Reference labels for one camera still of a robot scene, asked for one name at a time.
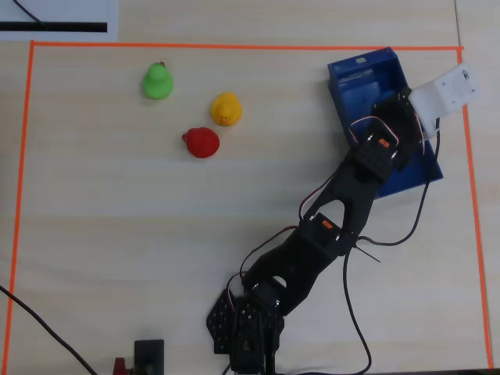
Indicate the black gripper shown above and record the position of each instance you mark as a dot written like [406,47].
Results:
[395,113]

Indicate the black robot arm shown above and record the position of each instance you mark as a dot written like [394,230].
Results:
[312,250]

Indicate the blue plastic box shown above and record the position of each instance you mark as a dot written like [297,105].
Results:
[414,176]

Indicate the yellow rubber duck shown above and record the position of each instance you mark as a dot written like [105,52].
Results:
[226,108]

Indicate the red rubber duck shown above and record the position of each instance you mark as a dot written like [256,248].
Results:
[203,142]

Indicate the green rubber duck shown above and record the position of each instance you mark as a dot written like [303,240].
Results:
[157,83]

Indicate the orange tape strip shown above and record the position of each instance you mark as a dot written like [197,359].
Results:
[476,218]
[19,203]
[234,46]

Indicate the black connector block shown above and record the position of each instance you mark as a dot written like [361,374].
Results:
[149,357]

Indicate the white paper with black bar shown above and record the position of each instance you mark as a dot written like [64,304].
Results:
[70,15]

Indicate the red clamp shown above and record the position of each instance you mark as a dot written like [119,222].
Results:
[119,367]

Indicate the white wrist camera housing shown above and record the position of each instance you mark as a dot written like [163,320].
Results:
[445,95]

